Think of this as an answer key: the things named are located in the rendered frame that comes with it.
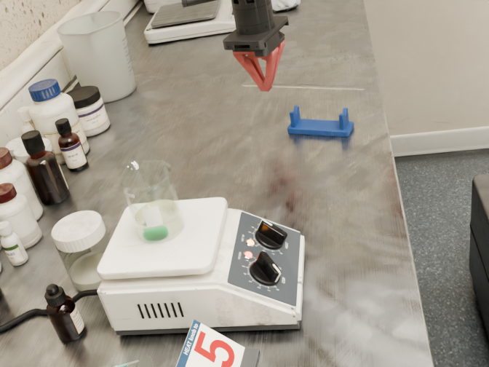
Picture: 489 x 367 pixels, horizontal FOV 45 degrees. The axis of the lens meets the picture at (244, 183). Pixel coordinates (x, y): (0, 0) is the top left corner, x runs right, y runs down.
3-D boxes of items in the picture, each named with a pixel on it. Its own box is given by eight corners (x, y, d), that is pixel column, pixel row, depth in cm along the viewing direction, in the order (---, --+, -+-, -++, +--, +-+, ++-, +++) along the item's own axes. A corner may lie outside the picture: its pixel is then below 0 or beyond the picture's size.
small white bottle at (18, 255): (16, 255, 79) (-2, 219, 76) (32, 255, 79) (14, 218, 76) (8, 267, 77) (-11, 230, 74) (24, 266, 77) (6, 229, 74)
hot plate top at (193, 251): (229, 202, 67) (228, 195, 66) (212, 274, 57) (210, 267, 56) (129, 210, 69) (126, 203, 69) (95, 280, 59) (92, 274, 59)
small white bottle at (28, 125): (29, 155, 105) (10, 110, 100) (46, 146, 106) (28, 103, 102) (36, 160, 102) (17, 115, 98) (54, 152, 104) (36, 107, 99)
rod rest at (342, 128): (354, 127, 93) (353, 105, 91) (348, 137, 90) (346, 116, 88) (295, 123, 97) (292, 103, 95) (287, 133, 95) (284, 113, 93)
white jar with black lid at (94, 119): (68, 130, 110) (55, 95, 107) (102, 116, 113) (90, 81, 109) (82, 142, 105) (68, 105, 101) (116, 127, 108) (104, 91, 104)
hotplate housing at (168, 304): (306, 249, 70) (297, 193, 66) (303, 333, 59) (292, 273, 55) (128, 260, 74) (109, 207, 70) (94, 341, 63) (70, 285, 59)
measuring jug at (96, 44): (85, 80, 131) (62, 13, 124) (142, 68, 132) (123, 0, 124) (77, 115, 116) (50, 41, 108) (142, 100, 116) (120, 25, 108)
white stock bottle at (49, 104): (40, 159, 102) (12, 89, 96) (75, 140, 106) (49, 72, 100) (62, 169, 98) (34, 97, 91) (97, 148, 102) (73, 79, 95)
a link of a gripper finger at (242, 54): (239, 96, 93) (228, 38, 88) (258, 77, 98) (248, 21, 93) (279, 97, 90) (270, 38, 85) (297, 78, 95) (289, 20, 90)
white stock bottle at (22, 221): (49, 233, 82) (27, 181, 78) (25, 254, 79) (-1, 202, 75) (26, 227, 85) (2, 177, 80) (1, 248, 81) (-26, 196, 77)
